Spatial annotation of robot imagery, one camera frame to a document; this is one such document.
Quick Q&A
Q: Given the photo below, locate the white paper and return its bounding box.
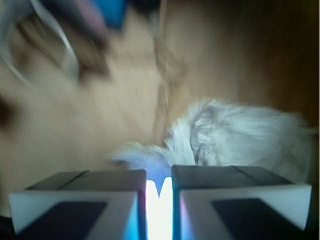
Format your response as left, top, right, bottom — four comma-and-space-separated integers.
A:
105, 100, 316, 184

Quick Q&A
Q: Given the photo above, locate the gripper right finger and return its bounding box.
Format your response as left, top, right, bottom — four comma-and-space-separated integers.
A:
171, 165, 312, 240

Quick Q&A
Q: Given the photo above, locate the blue wooden block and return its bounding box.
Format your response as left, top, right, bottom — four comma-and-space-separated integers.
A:
94, 0, 128, 29

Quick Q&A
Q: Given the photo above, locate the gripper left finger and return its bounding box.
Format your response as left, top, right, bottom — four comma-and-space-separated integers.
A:
8, 170, 147, 240

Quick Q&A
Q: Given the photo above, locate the brown paper bag tray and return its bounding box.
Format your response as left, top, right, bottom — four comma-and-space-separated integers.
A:
0, 0, 320, 217

